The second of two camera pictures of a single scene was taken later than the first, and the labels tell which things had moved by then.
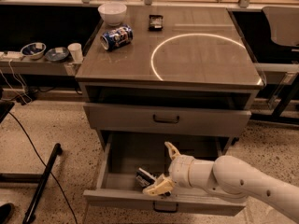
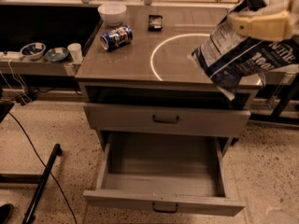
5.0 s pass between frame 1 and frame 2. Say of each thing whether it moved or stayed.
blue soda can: stayed
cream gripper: moved
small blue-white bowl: stayed
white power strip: stayed
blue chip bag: moved
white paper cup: stayed
